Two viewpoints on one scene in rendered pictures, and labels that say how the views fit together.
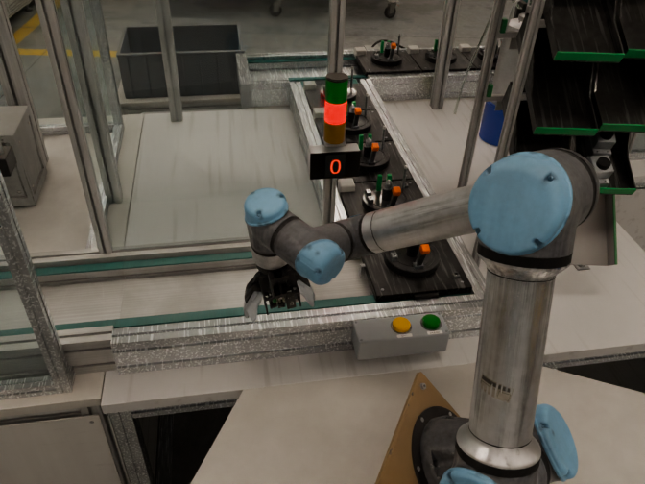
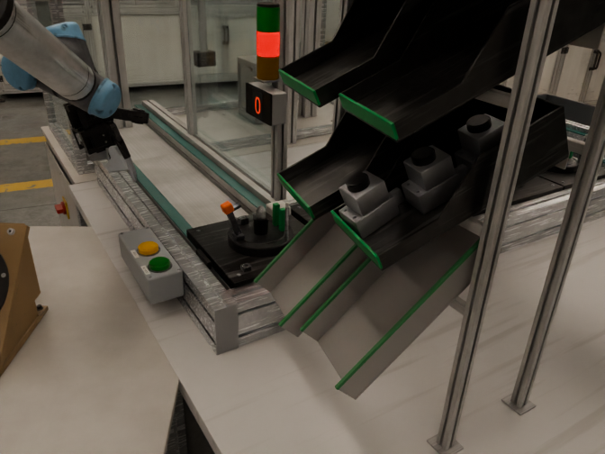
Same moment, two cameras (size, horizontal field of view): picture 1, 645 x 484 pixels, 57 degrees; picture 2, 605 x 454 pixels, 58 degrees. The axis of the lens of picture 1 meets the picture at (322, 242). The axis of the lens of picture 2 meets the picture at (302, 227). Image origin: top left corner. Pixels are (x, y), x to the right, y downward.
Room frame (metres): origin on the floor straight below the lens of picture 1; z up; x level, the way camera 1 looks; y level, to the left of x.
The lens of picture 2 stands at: (0.88, -1.19, 1.53)
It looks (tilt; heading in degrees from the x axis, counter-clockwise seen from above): 28 degrees down; 68
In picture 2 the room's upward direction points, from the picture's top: 2 degrees clockwise
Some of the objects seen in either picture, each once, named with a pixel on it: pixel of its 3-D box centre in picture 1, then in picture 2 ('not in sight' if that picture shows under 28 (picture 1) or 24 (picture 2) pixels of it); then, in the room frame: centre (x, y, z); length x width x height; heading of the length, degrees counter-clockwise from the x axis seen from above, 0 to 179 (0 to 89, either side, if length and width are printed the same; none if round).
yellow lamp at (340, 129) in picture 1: (334, 130); (267, 67); (1.26, -0.02, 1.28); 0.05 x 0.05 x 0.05
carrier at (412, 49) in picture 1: (441, 49); not in sight; (2.59, -0.49, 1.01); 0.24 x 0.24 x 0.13; 11
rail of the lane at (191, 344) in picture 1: (313, 328); (151, 225); (0.97, 0.01, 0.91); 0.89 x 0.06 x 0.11; 101
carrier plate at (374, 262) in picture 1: (410, 262); (260, 243); (1.18, -0.23, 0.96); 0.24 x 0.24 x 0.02; 11
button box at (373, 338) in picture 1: (399, 335); (149, 262); (0.95, -0.18, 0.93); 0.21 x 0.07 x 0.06; 101
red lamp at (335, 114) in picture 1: (335, 109); (267, 43); (1.26, -0.02, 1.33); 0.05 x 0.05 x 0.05
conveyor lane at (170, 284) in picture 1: (293, 281); (215, 208); (1.14, 0.07, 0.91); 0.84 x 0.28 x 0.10; 101
